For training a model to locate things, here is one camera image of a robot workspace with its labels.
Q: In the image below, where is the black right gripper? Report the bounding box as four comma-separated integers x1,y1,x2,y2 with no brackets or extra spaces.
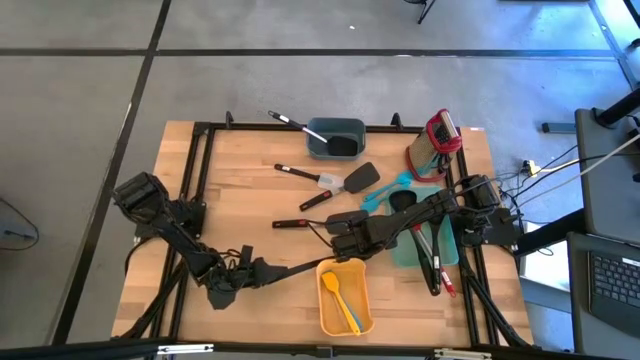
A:
329,213,401,262

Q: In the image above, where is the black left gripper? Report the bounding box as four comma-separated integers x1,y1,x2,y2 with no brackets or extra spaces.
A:
234,256,314,291

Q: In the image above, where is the yellow silicone spatula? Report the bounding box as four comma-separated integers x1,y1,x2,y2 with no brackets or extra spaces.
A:
320,269,362,337

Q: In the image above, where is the orange plastic bin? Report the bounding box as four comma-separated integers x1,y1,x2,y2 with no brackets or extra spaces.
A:
315,258,375,337

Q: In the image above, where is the slotted black turner red-dot handle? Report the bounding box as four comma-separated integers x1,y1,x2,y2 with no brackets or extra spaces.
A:
272,209,370,235

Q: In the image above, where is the solid black turner red-dot handle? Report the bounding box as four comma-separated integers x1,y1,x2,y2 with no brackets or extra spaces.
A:
298,161,381,212

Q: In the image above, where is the long teal spatula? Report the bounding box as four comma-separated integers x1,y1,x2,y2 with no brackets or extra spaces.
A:
362,171,416,204

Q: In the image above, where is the large black serving spoon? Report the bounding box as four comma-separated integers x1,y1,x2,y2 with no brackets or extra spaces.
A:
388,189,442,297

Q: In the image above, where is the black turner steel shaft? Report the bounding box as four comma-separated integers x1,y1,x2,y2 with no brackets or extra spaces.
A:
267,109,359,157

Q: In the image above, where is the teal plastic tray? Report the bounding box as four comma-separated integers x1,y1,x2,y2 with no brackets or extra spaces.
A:
388,185,460,269

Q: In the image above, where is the red slotted spoon steel shaft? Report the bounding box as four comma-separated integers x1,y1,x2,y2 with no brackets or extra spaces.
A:
412,224,457,299

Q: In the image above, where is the short teal scraper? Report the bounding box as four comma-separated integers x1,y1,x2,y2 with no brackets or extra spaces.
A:
360,197,389,214

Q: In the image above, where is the grey-blue plastic bin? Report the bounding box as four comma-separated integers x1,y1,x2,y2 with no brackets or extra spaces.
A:
305,117,367,161

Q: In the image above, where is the steel box grater red trim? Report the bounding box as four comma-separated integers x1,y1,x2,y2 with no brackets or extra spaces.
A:
404,108,464,184

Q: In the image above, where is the black rig beam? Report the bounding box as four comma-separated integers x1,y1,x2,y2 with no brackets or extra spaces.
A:
0,338,640,360

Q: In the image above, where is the blue-grey floor bar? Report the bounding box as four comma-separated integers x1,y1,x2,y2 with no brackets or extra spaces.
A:
542,121,576,135

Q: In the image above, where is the grey desk top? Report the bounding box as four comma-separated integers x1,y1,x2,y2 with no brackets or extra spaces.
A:
574,107,640,246

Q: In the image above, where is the grey laptop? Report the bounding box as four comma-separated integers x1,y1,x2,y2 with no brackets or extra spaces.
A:
567,232,640,360

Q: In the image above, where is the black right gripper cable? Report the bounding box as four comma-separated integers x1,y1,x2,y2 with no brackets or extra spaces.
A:
305,222,337,251

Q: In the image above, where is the black aluminium table frame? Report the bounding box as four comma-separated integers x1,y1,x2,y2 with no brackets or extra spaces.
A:
112,110,539,351

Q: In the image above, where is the white cable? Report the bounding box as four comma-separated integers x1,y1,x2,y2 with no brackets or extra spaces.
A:
509,132,640,211

